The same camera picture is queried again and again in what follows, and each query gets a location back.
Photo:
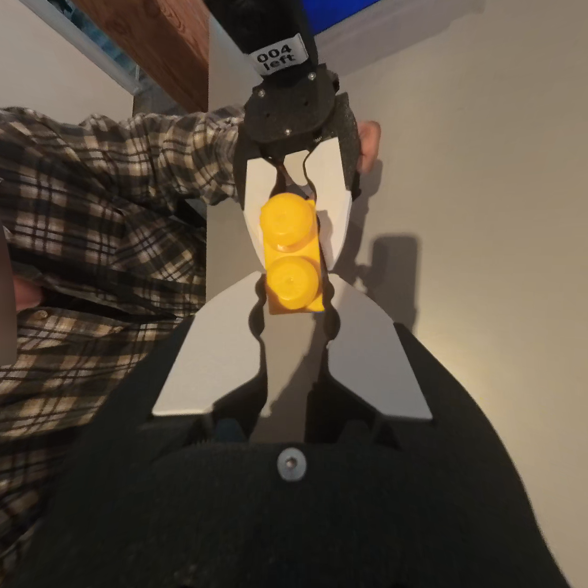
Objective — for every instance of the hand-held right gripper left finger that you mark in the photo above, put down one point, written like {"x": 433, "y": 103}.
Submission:
{"x": 206, "y": 367}

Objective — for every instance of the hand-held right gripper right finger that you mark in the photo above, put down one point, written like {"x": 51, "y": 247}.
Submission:
{"x": 376, "y": 367}

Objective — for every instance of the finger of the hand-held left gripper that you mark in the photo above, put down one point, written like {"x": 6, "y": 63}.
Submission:
{"x": 333, "y": 183}
{"x": 255, "y": 193}

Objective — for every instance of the yellow two-stud mega block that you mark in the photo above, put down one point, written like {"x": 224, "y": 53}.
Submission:
{"x": 291, "y": 280}

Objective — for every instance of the person's left hand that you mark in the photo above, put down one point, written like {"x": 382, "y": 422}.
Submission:
{"x": 370, "y": 142}

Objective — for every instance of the person's plaid shirt torso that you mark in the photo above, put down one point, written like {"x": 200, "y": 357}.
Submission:
{"x": 92, "y": 257}

